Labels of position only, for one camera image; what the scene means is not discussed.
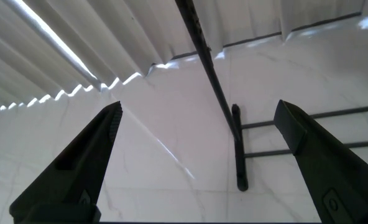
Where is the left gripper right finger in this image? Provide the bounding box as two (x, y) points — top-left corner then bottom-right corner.
(273, 99), (368, 224)

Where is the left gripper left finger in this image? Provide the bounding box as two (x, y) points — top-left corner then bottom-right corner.
(9, 100), (124, 224)

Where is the black clothes rack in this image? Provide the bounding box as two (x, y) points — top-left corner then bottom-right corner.
(174, 0), (368, 192)

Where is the white curtain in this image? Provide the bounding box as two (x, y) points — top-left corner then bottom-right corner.
(0, 0), (368, 112)

